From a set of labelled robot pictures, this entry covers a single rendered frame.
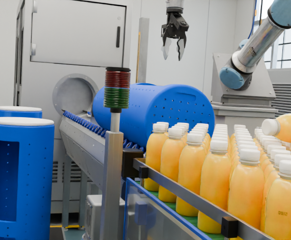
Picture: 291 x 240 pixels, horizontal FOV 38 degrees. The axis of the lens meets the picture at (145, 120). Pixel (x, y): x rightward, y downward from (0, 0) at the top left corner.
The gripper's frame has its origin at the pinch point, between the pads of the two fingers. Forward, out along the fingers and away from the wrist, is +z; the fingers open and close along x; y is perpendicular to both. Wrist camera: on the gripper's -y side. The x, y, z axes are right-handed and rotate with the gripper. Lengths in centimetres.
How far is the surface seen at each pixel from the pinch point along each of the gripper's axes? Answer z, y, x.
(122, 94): 14, -68, 41
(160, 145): 30, -49, 23
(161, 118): 23.8, -25.6, 13.5
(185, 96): 15.3, -25.1, 4.8
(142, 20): -31, 120, -25
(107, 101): 16, -67, 45
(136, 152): 34, -35, 26
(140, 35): -21, 120, -25
